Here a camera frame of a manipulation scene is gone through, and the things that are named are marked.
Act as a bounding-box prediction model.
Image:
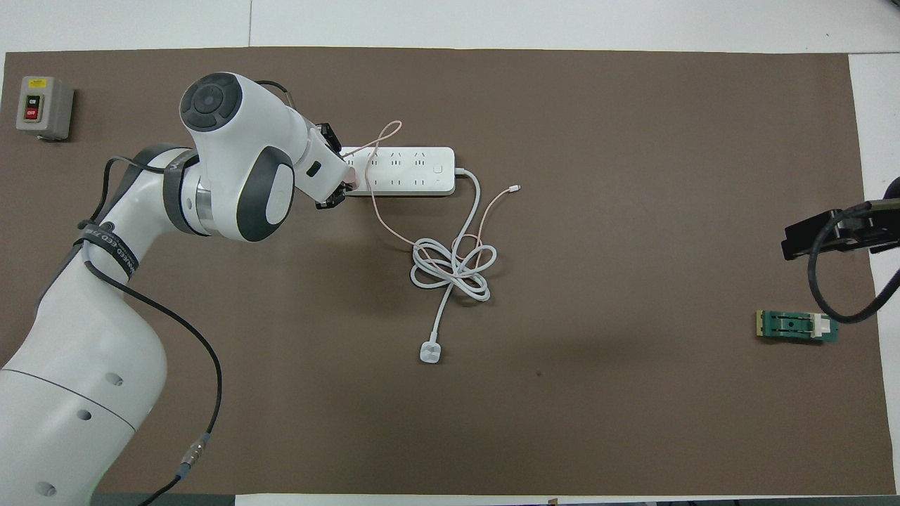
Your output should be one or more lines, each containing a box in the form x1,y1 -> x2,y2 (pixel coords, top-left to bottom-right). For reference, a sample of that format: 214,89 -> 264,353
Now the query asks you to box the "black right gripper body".
837,204 -> 900,255

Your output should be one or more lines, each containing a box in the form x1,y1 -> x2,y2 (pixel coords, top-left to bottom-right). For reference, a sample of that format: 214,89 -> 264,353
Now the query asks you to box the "pink charger cable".
340,119 -> 522,275

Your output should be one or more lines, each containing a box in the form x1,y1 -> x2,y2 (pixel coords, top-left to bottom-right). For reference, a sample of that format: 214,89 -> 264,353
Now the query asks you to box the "white power strip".
340,145 -> 456,197

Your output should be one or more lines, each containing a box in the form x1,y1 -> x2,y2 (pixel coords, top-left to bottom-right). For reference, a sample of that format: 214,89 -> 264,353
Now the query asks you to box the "brown table mat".
0,46 -> 897,496

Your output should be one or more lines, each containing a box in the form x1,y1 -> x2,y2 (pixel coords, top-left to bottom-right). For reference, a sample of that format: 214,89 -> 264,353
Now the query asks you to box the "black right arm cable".
807,199 -> 900,324

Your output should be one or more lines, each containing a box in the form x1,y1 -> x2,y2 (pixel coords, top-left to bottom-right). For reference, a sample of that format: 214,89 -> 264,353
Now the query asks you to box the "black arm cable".
807,199 -> 900,324
74,79 -> 296,506

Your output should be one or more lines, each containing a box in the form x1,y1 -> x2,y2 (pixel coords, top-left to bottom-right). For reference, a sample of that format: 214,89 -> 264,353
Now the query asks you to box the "green knife switch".
756,309 -> 840,345

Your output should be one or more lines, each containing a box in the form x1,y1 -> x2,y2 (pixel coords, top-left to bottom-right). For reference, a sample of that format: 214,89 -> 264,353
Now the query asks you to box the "white power strip cable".
410,167 -> 499,365

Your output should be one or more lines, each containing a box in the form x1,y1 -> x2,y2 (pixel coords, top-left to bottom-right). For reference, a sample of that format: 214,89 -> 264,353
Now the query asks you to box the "grey on-off switch box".
15,75 -> 75,142

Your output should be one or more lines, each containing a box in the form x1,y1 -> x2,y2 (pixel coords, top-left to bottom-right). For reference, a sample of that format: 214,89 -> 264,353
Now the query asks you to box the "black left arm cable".
74,79 -> 296,506

